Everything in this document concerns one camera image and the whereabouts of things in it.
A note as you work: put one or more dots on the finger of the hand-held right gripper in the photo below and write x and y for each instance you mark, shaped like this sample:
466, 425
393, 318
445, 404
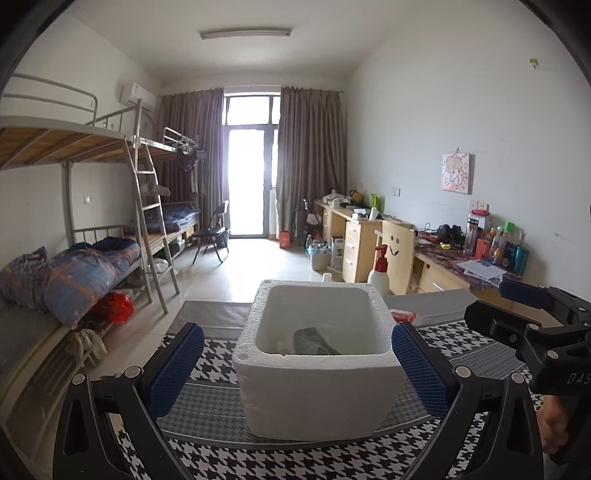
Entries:
494, 321
521, 291

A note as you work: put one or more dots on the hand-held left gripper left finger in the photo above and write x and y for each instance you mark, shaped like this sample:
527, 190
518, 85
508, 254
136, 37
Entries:
178, 364

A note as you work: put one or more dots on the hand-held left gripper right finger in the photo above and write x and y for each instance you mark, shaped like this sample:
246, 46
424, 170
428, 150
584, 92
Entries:
422, 369

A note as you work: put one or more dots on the white foam box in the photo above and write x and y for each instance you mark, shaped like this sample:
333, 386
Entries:
318, 397

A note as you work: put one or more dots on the grey cloth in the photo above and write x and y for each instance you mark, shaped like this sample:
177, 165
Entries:
316, 341

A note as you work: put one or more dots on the person's right hand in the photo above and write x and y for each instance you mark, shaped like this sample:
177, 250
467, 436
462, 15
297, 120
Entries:
554, 424

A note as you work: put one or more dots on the printed paper sheets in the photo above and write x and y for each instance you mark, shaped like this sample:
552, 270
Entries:
482, 270

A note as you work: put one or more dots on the cluster of toiletry bottles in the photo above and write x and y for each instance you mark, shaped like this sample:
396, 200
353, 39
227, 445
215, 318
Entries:
498, 249

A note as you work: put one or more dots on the red snack packet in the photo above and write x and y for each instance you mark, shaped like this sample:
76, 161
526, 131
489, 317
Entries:
403, 316

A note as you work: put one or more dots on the red plastic bag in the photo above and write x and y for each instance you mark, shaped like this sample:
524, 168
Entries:
113, 309

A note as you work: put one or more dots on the white bundled cloth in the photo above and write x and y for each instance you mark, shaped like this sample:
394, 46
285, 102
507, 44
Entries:
85, 348

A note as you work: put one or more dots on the black headphones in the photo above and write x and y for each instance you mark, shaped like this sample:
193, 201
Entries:
449, 232

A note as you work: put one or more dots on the white pump bottle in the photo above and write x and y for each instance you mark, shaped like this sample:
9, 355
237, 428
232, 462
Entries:
378, 277

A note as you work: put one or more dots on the wooden smiley face chair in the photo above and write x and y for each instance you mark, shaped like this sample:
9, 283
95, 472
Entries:
399, 258

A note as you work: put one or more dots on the blue patterned quilt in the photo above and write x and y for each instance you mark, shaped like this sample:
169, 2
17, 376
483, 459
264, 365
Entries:
87, 272

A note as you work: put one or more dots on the black folding chair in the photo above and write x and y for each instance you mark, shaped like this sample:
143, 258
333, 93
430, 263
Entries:
212, 230

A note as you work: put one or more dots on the wooden desk with drawers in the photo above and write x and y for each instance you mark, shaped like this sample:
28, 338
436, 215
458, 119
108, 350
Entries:
358, 244

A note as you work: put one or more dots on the houndstooth blanket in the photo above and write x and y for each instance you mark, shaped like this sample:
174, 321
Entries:
286, 461

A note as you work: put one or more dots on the metal bed ladder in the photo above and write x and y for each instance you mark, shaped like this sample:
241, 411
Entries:
150, 221

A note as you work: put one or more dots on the dark blue bedding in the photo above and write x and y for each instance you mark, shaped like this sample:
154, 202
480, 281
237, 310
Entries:
180, 217

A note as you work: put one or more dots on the green paper bag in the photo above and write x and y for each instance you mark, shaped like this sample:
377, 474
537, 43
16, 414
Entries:
375, 201

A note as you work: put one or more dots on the purple patterned pillow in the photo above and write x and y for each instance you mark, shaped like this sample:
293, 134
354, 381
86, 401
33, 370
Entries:
23, 281

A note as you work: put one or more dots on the glass balcony door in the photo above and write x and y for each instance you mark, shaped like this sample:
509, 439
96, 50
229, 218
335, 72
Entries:
251, 184

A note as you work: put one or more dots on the dark hanging clothes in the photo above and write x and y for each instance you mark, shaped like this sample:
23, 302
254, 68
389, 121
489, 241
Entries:
187, 160

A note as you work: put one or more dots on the small metal bunk bed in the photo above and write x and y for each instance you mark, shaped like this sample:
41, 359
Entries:
175, 152

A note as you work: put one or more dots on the brown curtain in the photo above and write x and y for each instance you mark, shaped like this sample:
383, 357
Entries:
189, 129
311, 152

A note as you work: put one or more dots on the large metal bunk bed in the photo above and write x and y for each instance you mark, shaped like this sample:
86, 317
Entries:
46, 143

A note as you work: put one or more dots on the white air conditioner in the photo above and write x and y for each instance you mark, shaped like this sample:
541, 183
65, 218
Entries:
136, 96

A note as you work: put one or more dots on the ceiling tube light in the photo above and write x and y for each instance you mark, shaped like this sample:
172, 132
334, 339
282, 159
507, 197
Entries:
244, 33

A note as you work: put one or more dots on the white wall socket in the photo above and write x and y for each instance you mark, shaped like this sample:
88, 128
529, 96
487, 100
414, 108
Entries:
479, 204

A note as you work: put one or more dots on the cartoon wall poster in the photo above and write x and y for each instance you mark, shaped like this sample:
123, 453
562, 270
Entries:
456, 173

